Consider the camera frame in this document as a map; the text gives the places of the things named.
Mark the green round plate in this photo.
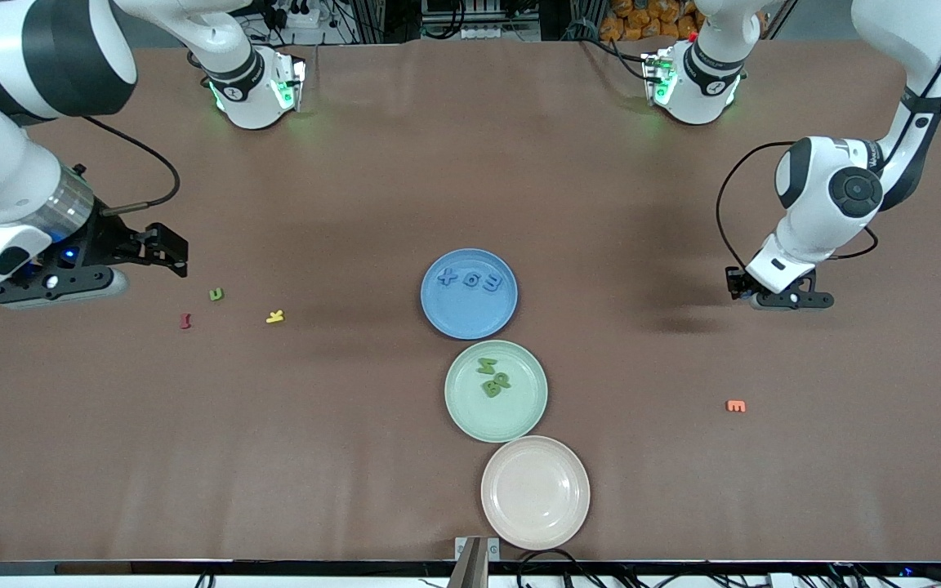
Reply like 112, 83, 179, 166
444, 340, 549, 443

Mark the white power strip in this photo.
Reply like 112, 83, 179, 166
262, 0, 334, 30
458, 23, 541, 42

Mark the blue round plate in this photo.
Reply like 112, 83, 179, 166
421, 248, 519, 341

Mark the bag of orange fruits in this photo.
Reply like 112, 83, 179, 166
601, 0, 704, 40

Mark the beige round plate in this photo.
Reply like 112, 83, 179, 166
481, 435, 591, 550

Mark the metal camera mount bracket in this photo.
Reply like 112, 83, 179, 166
454, 536, 502, 588

